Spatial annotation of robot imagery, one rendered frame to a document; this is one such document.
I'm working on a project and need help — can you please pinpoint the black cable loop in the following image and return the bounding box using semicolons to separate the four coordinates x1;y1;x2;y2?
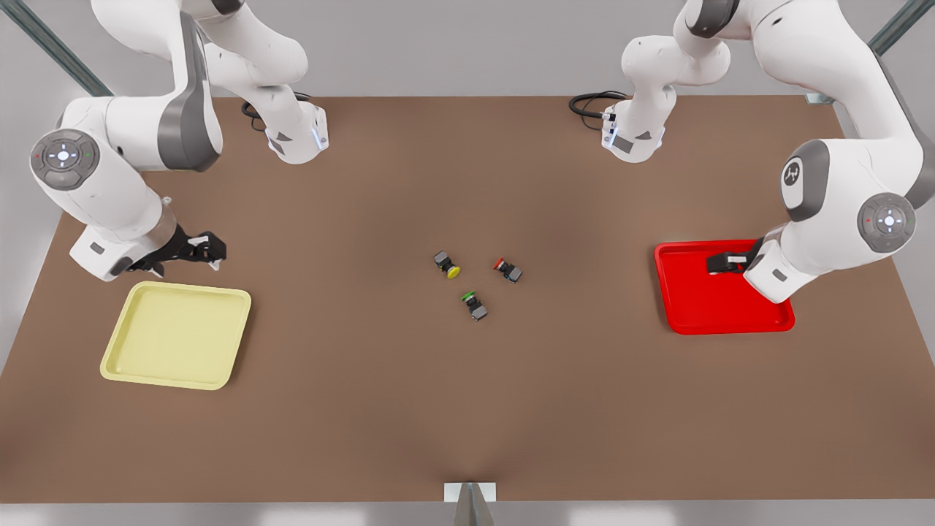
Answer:
569;91;630;133
241;92;313;133

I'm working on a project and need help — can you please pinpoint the silver frame post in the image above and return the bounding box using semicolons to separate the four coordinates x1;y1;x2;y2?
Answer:
0;0;114;98
444;482;497;526
806;0;935;105

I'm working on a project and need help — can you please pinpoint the red tray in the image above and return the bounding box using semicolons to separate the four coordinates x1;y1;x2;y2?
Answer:
654;240;795;336

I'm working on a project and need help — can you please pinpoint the pale yellow tray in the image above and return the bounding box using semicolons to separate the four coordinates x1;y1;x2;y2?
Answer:
100;281;252;391

